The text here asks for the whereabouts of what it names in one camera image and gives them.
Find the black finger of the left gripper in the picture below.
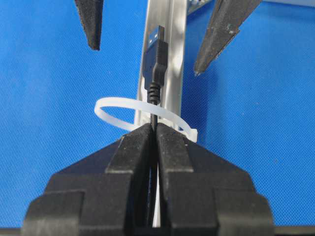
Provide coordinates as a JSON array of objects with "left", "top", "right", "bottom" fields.
[
  {"left": 74, "top": 0, "right": 102, "bottom": 51},
  {"left": 194, "top": 0, "right": 261, "bottom": 76}
]

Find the silver aluminium extrusion frame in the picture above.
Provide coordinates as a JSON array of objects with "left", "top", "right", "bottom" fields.
[{"left": 142, "top": 0, "right": 209, "bottom": 116}]

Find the black USB cable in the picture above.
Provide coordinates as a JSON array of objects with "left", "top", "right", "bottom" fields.
[{"left": 141, "top": 25, "right": 169, "bottom": 228}]

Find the white zip tie loop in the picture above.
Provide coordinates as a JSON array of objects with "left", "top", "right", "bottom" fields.
[{"left": 94, "top": 97, "right": 198, "bottom": 142}]

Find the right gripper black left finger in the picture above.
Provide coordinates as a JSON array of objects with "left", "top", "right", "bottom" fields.
[{"left": 21, "top": 124, "right": 153, "bottom": 236}]

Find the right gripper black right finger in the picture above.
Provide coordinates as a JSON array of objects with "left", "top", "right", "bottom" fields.
[{"left": 156, "top": 123, "right": 274, "bottom": 236}]

